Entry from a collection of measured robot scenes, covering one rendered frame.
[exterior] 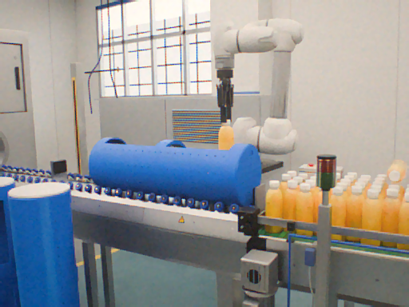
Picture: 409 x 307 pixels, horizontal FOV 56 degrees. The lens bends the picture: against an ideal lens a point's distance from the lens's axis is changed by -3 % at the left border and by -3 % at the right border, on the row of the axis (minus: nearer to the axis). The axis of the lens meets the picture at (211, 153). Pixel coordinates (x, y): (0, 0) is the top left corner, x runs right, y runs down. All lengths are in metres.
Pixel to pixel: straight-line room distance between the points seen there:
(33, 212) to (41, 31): 5.40
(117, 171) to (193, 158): 0.45
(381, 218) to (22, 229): 1.50
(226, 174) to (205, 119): 2.00
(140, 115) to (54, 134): 3.06
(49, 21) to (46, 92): 1.17
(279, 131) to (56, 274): 1.36
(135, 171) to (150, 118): 2.21
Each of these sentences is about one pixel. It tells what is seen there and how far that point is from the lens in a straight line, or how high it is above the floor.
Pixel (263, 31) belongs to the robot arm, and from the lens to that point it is 1.72.
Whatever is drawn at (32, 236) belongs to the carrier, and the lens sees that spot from 1.94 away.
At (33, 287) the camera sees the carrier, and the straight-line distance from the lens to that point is 2.04.
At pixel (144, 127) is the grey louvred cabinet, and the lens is 4.21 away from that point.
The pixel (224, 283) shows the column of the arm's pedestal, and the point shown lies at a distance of 2.55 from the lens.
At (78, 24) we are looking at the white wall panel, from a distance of 7.37.
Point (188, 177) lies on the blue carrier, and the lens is 1.77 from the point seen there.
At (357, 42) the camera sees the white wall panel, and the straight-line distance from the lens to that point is 4.35.
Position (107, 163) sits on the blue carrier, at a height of 1.12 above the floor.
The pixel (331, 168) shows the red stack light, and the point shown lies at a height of 1.22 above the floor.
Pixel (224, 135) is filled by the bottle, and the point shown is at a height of 1.27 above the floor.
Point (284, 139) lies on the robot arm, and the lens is 2.24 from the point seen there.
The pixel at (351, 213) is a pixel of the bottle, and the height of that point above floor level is 1.01.
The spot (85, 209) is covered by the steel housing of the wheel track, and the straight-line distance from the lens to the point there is 2.28.
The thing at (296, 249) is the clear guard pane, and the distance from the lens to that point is 1.49.
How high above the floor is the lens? 1.45
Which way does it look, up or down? 8 degrees down
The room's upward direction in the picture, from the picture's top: 1 degrees counter-clockwise
